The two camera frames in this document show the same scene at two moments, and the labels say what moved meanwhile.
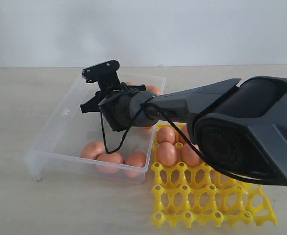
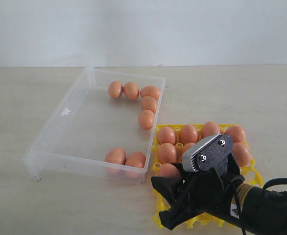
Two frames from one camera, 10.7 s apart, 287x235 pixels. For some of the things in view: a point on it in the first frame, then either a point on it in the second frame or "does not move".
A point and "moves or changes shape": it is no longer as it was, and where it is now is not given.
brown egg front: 91,150 → 167,170
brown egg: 154,89 does not move
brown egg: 167,154 does not move
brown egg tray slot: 166,134 does not move
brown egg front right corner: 135,163 does not move
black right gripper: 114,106 → 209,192
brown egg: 110,163 moves or changes shape
